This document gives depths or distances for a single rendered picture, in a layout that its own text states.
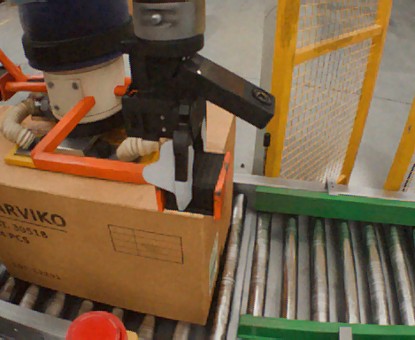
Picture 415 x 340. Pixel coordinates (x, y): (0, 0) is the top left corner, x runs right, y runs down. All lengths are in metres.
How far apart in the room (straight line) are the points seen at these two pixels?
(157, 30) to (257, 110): 0.13
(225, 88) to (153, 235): 0.39
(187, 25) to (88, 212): 0.46
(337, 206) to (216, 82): 0.87
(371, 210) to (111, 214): 0.83
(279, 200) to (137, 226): 0.59
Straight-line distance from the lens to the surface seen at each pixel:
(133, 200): 0.67
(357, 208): 1.21
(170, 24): 0.36
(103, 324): 0.42
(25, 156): 0.83
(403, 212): 1.27
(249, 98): 0.39
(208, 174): 0.46
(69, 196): 0.72
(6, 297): 1.15
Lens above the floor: 1.40
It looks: 39 degrees down
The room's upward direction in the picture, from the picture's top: straight up
